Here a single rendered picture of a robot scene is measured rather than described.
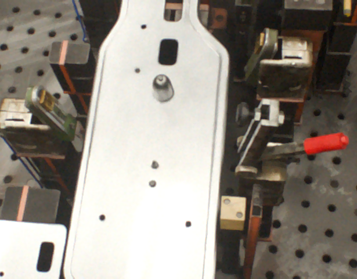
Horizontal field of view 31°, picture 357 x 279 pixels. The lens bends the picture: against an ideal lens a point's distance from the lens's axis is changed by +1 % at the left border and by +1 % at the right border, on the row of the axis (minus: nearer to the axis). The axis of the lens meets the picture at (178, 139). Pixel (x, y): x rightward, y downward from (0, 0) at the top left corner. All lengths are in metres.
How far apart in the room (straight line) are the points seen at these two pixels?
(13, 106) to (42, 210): 0.17
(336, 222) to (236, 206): 0.42
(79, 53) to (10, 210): 0.29
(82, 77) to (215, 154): 0.30
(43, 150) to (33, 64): 0.42
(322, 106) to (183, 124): 0.44
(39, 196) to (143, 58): 0.28
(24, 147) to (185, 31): 0.33
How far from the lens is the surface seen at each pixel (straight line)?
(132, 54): 1.10
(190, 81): 1.06
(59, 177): 1.22
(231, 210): 0.91
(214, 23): 1.47
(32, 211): 1.04
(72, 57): 1.13
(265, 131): 0.81
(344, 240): 1.30
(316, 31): 1.05
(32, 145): 1.10
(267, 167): 0.95
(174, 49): 1.21
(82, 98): 1.24
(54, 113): 1.00
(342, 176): 1.33
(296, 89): 1.07
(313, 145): 0.88
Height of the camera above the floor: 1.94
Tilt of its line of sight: 67 degrees down
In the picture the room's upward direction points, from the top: 10 degrees counter-clockwise
